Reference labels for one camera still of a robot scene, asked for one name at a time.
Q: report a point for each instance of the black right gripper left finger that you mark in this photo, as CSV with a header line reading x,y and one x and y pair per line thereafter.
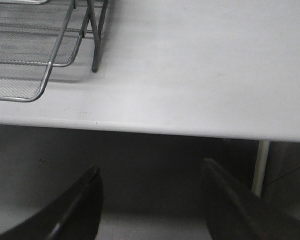
x,y
75,215

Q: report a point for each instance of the white table leg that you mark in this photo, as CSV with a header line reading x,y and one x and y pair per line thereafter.
x,y
260,167

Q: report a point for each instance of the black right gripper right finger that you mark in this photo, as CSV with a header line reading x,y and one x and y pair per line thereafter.
x,y
233,212

